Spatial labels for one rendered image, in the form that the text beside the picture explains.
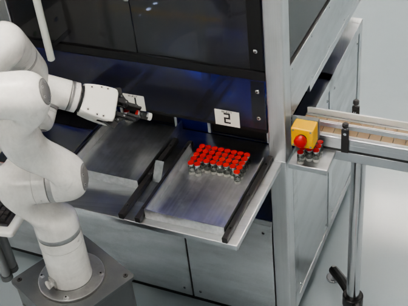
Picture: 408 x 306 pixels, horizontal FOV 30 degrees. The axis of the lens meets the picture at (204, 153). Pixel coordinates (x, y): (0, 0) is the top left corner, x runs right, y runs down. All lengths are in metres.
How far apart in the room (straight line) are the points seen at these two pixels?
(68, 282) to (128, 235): 0.93
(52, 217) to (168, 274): 1.16
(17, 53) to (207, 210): 0.86
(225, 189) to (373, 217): 1.33
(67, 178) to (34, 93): 0.35
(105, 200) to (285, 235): 0.67
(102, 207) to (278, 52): 0.72
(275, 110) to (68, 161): 0.74
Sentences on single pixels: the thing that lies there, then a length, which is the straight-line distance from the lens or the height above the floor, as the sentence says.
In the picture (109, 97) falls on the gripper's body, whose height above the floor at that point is 1.29.
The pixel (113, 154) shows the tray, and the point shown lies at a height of 0.88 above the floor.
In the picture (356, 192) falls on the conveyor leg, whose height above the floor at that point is 0.68.
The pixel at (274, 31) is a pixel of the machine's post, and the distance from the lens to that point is 2.21.
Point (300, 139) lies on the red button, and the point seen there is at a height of 1.01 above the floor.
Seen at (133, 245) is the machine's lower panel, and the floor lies 0.30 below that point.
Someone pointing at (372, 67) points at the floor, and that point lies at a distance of 4.62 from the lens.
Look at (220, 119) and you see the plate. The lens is 2.46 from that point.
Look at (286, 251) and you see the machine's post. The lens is 2.74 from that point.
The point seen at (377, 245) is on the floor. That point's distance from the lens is 3.45.
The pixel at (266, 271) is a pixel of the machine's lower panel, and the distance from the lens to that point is 2.86.
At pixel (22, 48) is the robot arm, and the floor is 1.62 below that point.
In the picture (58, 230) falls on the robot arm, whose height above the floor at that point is 1.10.
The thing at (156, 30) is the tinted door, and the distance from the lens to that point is 2.39.
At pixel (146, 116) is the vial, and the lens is 2.15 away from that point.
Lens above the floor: 2.43
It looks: 38 degrees down
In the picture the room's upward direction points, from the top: 7 degrees counter-clockwise
